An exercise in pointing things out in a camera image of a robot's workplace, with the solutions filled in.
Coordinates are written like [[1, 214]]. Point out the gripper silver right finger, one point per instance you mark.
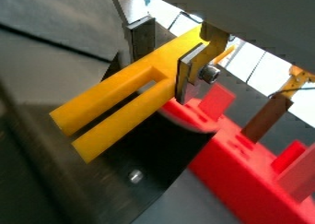
[[196, 65]]

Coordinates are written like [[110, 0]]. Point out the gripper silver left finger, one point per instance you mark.
[[138, 25]]

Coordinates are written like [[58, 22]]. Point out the yellow two-pronged square-circle object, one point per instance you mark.
[[105, 113]]

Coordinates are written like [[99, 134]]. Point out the red fixture block with holes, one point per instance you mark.
[[236, 168]]

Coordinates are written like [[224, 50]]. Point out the black curved regrasp stand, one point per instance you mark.
[[50, 187]]

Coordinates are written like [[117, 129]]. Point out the dark brown cylinder peg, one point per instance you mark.
[[266, 117]]

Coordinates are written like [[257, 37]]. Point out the red star-shaped peg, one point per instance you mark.
[[289, 155]]

